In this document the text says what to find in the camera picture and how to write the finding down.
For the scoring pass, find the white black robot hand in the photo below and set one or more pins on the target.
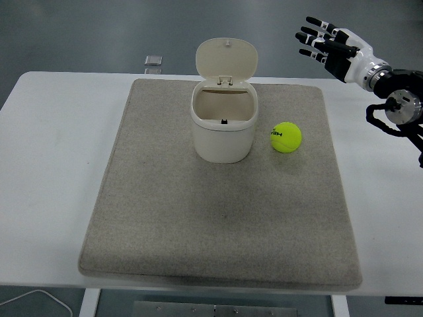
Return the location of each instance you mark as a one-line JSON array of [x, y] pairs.
[[358, 56]]

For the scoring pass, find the silver floor socket plate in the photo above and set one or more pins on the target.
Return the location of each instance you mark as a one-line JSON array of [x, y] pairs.
[[153, 60], [152, 70]]

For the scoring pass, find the black bar under table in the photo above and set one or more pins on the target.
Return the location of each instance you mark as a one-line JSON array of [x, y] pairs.
[[404, 300]]

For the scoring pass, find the cream bin with hinged lid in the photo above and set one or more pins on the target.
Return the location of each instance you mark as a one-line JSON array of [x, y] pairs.
[[223, 132]]

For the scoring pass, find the grey metal plate with screws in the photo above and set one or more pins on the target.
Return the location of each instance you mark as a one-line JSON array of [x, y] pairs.
[[198, 310]]

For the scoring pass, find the white table leg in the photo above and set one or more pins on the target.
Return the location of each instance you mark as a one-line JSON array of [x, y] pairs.
[[340, 305], [89, 302]]

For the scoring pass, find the yellow-green tennis ball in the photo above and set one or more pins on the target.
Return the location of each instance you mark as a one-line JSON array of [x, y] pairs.
[[286, 137]]

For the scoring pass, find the beige fabric mat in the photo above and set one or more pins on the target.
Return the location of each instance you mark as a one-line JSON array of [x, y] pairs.
[[211, 211]]

